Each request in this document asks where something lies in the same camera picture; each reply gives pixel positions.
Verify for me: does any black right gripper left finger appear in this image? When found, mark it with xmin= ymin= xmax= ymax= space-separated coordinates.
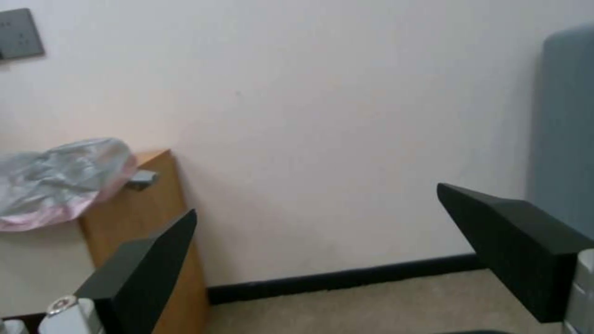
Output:
xmin=38 ymin=208 xmax=198 ymax=334

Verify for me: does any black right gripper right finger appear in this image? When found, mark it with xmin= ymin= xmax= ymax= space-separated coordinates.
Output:
xmin=436 ymin=183 xmax=594 ymax=334

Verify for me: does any translucent pink grey garbage bag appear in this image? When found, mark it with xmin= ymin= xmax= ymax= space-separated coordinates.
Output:
xmin=0 ymin=137 xmax=139 ymax=233

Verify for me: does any wooden table side panel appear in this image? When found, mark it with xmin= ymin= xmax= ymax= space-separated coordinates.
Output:
xmin=77 ymin=149 xmax=211 ymax=334

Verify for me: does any grey upholstered headboard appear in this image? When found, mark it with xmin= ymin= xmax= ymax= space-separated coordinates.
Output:
xmin=525 ymin=23 xmax=594 ymax=241

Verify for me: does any black skirting board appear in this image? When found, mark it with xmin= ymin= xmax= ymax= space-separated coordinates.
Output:
xmin=207 ymin=253 xmax=488 ymax=306

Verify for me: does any small grey metal bracket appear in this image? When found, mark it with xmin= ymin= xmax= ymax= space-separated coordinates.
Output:
xmin=127 ymin=169 xmax=160 ymax=192

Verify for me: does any grey wall socket plate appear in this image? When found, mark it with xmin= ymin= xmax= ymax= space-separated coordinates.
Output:
xmin=0 ymin=8 xmax=46 ymax=60

